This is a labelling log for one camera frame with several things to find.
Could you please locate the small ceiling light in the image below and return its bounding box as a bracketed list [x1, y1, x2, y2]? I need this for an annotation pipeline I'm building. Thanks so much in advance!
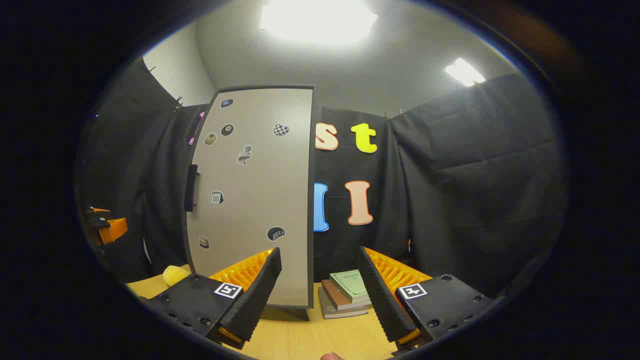
[444, 57, 487, 88]

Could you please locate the black door handle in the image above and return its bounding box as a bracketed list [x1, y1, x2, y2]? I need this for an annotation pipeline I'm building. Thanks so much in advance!
[184, 164, 200, 213]

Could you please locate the beige cabinet door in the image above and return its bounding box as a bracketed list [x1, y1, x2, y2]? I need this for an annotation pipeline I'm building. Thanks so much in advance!
[186, 88, 314, 307]

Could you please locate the yellow soft toy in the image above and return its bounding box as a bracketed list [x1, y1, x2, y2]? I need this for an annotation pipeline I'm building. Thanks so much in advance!
[162, 265, 192, 287]

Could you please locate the black backdrop cloth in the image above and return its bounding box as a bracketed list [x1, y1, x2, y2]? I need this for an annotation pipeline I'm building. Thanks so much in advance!
[80, 57, 568, 301]

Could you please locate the large ceiling light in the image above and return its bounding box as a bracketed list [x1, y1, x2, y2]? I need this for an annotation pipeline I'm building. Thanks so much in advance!
[260, 0, 379, 47]

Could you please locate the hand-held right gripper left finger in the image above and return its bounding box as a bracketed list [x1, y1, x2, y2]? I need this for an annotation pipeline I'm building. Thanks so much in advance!
[141, 247, 283, 350]

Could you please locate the grey book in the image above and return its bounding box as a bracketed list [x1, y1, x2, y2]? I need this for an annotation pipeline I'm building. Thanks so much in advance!
[318, 287, 369, 320]

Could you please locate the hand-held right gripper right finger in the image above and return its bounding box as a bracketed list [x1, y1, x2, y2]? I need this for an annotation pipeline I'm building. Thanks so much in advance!
[356, 245, 502, 353]

